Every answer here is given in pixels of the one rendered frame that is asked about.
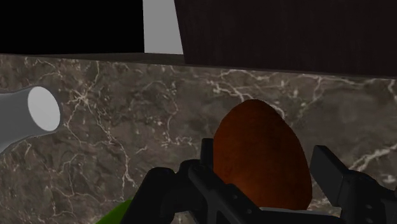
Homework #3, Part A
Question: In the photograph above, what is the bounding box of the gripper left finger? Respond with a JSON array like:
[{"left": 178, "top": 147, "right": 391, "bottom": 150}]
[{"left": 120, "top": 137, "right": 265, "bottom": 224}]

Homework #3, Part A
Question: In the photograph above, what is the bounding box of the green round thing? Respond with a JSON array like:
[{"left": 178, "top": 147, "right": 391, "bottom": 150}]
[{"left": 94, "top": 198, "right": 135, "bottom": 224}]

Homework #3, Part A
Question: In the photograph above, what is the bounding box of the brown egg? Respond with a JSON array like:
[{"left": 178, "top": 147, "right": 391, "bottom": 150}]
[{"left": 212, "top": 99, "right": 313, "bottom": 211}]

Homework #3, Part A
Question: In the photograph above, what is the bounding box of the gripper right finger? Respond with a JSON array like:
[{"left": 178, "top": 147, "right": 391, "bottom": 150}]
[{"left": 309, "top": 144, "right": 397, "bottom": 224}]

